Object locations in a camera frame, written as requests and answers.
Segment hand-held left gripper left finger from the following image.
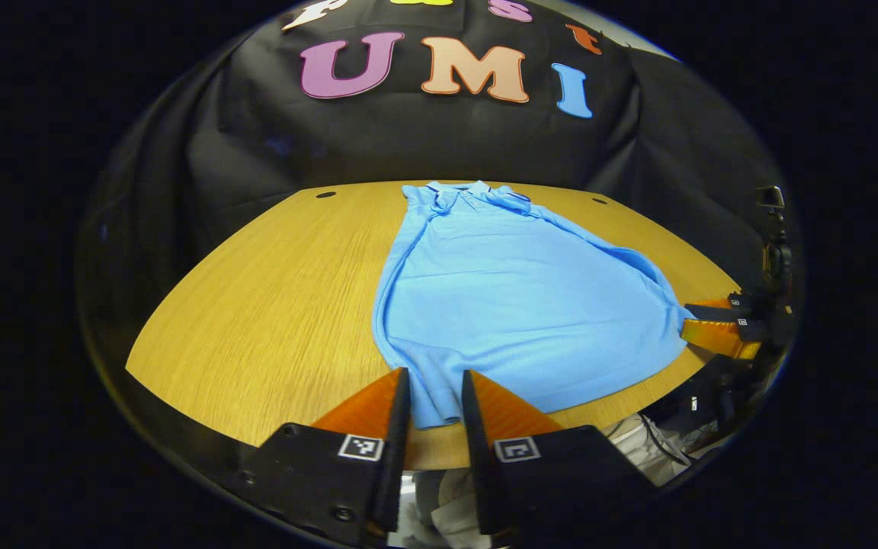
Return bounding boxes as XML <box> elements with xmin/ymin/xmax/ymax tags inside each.
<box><xmin>229</xmin><ymin>367</ymin><xmax>413</xmax><ymax>548</ymax></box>

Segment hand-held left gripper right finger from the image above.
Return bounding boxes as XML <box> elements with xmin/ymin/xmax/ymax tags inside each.
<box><xmin>460</xmin><ymin>369</ymin><xmax>659</xmax><ymax>537</ymax></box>

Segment light blue T-shirt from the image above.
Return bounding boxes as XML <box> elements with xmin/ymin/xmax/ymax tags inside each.
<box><xmin>370</xmin><ymin>180</ymin><xmax>695</xmax><ymax>430</ymax></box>

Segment person's light trousers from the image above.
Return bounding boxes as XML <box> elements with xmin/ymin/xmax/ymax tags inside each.
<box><xmin>397</xmin><ymin>414</ymin><xmax>710</xmax><ymax>549</ymax></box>

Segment black backdrop cloth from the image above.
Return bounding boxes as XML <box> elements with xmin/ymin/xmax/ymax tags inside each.
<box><xmin>77</xmin><ymin>0</ymin><xmax>798</xmax><ymax>367</ymax></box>

